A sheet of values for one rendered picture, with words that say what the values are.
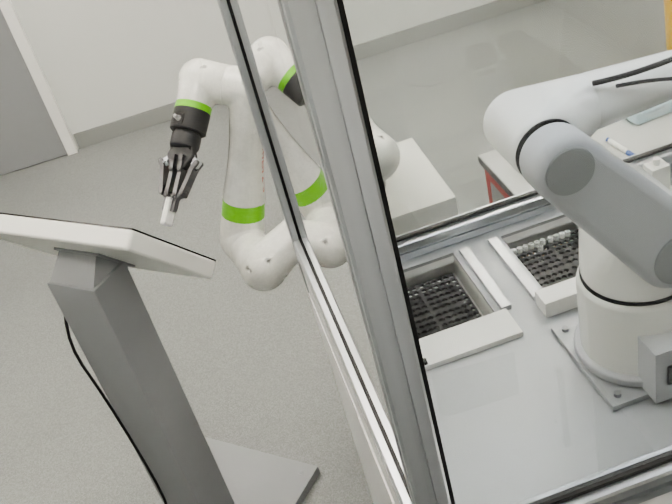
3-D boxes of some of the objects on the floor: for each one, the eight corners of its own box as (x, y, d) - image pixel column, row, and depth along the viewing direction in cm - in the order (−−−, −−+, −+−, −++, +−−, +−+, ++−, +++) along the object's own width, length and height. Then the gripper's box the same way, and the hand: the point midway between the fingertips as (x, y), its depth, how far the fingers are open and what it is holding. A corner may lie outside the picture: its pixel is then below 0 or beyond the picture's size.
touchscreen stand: (207, 442, 294) (95, 196, 237) (319, 472, 272) (226, 208, 215) (118, 564, 261) (-38, 312, 203) (238, 609, 239) (102, 341, 181)
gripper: (157, 127, 214) (135, 219, 210) (198, 129, 208) (176, 223, 204) (176, 138, 220) (155, 226, 217) (216, 139, 214) (195, 231, 210)
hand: (168, 211), depth 211 cm, fingers closed
